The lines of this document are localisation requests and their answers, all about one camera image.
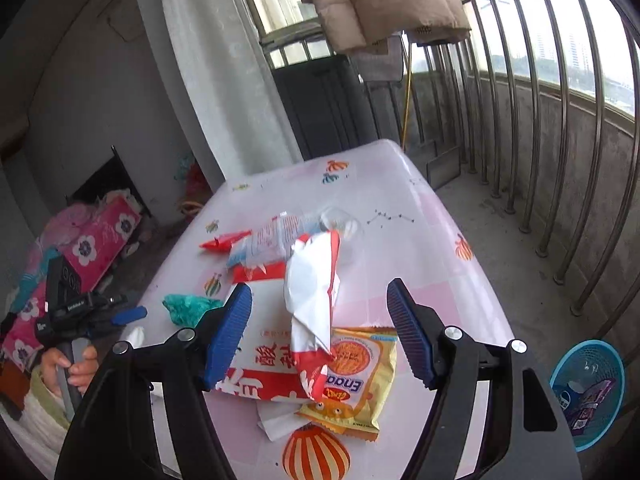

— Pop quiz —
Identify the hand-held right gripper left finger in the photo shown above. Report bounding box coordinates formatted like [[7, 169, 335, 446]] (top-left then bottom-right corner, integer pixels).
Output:
[[54, 282, 253, 480]]

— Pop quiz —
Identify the white red wrapper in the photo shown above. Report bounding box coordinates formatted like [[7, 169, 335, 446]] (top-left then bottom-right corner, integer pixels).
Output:
[[284, 230, 342, 403]]

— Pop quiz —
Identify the person's left forearm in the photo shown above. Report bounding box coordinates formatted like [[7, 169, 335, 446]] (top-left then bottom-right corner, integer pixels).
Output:
[[0, 367, 71, 461]]

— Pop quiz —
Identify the large red white snack bag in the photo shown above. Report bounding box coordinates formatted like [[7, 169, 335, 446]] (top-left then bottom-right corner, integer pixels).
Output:
[[212, 280, 331, 403]]

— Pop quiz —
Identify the framed glass pane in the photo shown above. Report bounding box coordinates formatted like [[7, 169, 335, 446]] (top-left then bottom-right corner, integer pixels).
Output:
[[425, 150, 463, 189]]

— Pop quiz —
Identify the metal balcony railing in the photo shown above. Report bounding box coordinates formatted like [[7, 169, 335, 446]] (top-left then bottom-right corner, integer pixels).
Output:
[[260, 0, 640, 321]]

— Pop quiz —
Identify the pink printed tablecloth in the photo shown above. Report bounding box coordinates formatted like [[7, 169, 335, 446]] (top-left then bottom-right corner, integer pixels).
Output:
[[132, 139, 516, 480]]

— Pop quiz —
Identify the crumpled green wrapper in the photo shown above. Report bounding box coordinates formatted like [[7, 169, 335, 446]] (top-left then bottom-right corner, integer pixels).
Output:
[[162, 293, 223, 328]]

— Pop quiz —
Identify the grey hanging cloth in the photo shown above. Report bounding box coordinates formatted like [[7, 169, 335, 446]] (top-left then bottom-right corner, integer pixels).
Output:
[[357, 32, 407, 84]]

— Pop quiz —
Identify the yellow snack packet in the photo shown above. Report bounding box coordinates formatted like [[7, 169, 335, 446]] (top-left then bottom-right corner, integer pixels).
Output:
[[296, 327, 398, 442]]

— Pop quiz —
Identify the red gold-printed wrapper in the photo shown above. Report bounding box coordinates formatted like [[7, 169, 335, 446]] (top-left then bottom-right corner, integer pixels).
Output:
[[232, 261, 287, 285]]

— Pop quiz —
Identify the yellow cable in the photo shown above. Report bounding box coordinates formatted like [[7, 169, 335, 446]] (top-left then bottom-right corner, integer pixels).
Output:
[[399, 45, 414, 147]]

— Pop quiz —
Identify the blue round-logo packet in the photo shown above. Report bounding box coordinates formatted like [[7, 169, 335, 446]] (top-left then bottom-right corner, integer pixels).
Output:
[[551, 382, 583, 411]]

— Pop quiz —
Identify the red plastic bag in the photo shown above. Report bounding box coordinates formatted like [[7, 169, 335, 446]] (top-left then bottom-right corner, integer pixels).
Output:
[[175, 155, 213, 216]]

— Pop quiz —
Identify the purple packet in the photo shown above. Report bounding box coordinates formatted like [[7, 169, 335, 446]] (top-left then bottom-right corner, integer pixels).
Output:
[[570, 380, 618, 436]]

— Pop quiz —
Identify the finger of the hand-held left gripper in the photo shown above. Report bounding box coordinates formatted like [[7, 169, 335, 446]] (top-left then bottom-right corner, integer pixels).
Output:
[[82, 322, 123, 344], [92, 306, 149, 328]]

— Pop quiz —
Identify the beige down jacket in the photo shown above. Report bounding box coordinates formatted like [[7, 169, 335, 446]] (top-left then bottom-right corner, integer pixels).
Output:
[[299, 0, 481, 54]]

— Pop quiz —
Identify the small red wrapper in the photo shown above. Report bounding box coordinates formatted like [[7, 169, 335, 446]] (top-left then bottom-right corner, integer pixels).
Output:
[[199, 230, 252, 256]]

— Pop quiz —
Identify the clear red-printed plastic wrapper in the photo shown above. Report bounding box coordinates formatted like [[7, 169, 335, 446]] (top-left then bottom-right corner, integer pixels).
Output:
[[227, 212, 333, 268]]

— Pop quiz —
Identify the clear plastic cup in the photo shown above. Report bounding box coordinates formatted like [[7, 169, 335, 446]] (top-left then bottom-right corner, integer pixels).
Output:
[[320, 205, 363, 241]]

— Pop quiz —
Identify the white tissue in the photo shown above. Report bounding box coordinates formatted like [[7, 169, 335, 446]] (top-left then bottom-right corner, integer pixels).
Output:
[[257, 400, 311, 442]]

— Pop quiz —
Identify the pink floral blanket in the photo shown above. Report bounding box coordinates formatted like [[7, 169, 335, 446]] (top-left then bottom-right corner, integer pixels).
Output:
[[0, 195, 143, 372]]

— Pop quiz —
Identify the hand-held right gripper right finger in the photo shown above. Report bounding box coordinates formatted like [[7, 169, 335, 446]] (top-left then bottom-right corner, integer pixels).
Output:
[[386, 277, 583, 480]]

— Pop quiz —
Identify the white curtain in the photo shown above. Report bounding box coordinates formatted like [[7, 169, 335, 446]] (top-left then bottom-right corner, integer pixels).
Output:
[[159, 0, 301, 191]]

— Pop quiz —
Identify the dark plastic cabinet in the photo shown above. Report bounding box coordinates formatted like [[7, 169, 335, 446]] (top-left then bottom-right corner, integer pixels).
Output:
[[272, 55, 379, 162]]

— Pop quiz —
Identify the person's left hand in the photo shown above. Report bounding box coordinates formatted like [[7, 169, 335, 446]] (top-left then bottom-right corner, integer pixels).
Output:
[[39, 344, 99, 392]]

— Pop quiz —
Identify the blue plastic basket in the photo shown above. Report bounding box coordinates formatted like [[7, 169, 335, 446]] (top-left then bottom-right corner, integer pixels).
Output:
[[550, 340, 626, 453]]

